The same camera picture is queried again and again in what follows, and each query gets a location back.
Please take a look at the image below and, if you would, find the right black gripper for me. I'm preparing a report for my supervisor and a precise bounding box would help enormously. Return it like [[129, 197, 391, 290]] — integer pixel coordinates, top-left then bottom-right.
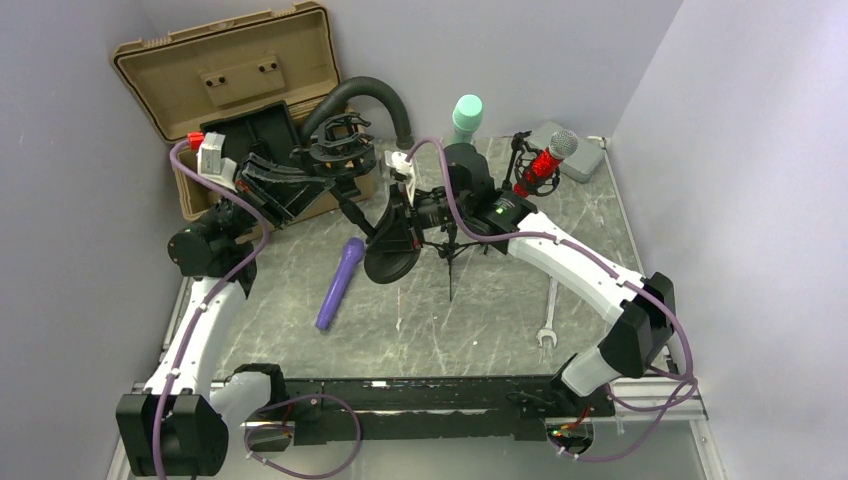
[[366, 182, 471, 252]]

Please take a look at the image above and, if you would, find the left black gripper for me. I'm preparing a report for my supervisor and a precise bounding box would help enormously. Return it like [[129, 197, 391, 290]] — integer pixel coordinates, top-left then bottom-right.
[[202, 153, 335, 243]]

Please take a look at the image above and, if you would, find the purple microphone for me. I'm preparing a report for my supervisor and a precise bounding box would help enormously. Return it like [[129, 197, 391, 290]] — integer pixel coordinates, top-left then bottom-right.
[[315, 237, 365, 331]]

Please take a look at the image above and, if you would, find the black tripod mic stand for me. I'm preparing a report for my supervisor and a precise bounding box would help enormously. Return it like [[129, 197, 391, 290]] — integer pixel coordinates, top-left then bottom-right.
[[423, 224, 482, 302]]

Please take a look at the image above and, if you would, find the black round-base mic stand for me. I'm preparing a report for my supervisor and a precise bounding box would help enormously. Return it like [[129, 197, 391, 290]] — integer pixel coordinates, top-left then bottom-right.
[[294, 112, 421, 284]]

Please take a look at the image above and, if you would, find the mint green microphone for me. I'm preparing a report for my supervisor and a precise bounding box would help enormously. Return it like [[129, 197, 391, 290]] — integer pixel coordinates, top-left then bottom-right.
[[449, 94, 483, 144]]

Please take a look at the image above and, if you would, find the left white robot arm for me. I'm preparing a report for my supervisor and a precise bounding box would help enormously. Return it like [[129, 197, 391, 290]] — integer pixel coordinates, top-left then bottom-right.
[[115, 155, 324, 479]]

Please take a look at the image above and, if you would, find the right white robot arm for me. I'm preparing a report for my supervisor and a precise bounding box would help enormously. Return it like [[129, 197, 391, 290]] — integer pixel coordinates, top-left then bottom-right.
[[365, 140, 680, 415]]

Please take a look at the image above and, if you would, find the red microphone silver grille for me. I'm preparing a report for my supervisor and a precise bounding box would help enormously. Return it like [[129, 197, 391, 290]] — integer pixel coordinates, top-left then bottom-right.
[[513, 129, 579, 198]]

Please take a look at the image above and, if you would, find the black tray in case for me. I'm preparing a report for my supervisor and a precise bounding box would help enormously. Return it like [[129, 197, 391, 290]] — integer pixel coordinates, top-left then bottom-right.
[[200, 100, 301, 168]]

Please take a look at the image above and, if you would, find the tan plastic tool case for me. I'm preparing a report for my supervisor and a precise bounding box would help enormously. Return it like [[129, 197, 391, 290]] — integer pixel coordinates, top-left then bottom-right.
[[112, 1, 377, 223]]

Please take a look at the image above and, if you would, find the silver open-end wrench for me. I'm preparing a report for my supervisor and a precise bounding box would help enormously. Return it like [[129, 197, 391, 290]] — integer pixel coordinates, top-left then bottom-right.
[[536, 277, 559, 348]]

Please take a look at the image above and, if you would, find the grey rectangular block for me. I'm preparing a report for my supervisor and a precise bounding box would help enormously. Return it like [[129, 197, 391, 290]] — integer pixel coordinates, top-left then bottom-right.
[[527, 121, 605, 183]]

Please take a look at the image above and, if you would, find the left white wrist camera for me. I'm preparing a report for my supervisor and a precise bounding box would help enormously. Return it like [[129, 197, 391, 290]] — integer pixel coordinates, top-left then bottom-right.
[[187, 131, 238, 190]]

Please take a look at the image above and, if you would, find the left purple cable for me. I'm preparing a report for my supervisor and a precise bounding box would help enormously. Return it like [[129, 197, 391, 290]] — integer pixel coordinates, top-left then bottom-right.
[[150, 139, 362, 480]]

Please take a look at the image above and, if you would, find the purple cable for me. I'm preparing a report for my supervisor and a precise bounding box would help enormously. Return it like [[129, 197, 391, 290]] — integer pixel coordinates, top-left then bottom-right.
[[405, 137, 700, 464], [150, 139, 362, 480]]

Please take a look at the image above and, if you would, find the black corrugated hose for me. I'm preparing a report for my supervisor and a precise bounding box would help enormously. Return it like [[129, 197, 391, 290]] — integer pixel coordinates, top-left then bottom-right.
[[297, 76, 416, 151]]

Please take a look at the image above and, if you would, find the black tripod shock-mount stand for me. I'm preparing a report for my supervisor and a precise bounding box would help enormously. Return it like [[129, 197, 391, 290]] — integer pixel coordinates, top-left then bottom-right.
[[502, 130, 561, 197]]

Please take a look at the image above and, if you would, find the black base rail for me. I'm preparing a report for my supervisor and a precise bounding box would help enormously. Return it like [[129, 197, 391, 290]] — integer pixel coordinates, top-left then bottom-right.
[[247, 375, 615, 446]]

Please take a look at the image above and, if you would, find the aluminium extrusion frame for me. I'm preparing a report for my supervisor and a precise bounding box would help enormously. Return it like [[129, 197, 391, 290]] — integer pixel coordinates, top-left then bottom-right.
[[105, 278, 709, 480]]

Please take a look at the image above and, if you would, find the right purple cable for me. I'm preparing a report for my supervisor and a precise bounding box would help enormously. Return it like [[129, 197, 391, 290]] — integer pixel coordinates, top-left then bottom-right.
[[405, 137, 700, 464]]

